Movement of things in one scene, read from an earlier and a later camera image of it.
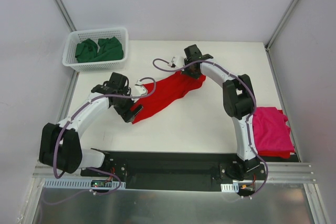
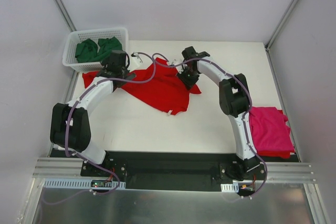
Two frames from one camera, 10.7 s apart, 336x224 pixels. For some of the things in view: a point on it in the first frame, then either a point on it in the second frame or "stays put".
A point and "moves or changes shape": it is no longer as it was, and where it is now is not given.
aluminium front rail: [299, 171] stays put
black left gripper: [128, 112] → [124, 77]
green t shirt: [87, 51] stays put
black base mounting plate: [161, 170] stays put
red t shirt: [167, 93] moves or changes shape
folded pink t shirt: [271, 134] stays put
